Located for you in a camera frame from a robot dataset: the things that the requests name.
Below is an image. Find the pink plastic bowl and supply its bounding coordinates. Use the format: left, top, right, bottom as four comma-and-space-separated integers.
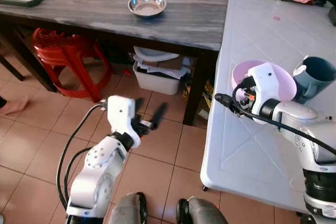
232, 59, 298, 103

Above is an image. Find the white plastic storage bin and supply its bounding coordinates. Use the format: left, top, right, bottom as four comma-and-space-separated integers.
132, 46, 185, 97

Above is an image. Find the white plastic folding table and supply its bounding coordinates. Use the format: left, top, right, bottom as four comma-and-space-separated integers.
200, 0, 336, 215

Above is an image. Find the teal plastic mug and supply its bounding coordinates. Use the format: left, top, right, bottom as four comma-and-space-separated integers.
292, 56, 336, 104

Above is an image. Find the grey left robot leg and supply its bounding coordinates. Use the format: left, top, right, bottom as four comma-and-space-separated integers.
107, 192, 149, 224

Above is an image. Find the grey robot leg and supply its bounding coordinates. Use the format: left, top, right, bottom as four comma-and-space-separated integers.
107, 192, 149, 224
175, 196, 229, 224

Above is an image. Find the red plastic stool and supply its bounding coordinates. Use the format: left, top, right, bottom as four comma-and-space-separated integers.
32, 27, 112, 103

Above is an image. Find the grey wood dark-legged table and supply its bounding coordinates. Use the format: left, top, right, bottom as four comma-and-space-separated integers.
0, 0, 232, 126

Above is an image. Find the stainless steel bowl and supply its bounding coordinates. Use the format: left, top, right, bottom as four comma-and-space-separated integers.
128, 0, 167, 19

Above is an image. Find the grey right robot leg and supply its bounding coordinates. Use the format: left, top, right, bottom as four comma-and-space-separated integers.
175, 196, 229, 224

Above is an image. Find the small black object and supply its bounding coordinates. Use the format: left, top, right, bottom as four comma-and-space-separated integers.
328, 6, 336, 26

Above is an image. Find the bare person foot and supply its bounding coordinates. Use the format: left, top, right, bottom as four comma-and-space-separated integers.
0, 95, 30, 116

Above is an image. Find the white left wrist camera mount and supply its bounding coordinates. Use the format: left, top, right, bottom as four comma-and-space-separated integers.
107, 96, 142, 148

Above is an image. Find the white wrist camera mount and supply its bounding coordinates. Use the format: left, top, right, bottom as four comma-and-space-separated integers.
107, 96, 142, 148
244, 62, 287, 113

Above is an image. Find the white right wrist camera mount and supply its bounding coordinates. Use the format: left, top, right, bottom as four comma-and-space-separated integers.
244, 62, 287, 113

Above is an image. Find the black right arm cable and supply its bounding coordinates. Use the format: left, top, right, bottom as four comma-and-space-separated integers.
214, 93, 336, 156

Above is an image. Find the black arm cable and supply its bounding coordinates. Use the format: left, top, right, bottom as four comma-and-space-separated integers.
214, 93, 336, 156
56, 103, 108, 211

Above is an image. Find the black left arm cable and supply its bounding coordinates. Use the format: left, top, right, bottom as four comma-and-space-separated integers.
56, 103, 108, 211

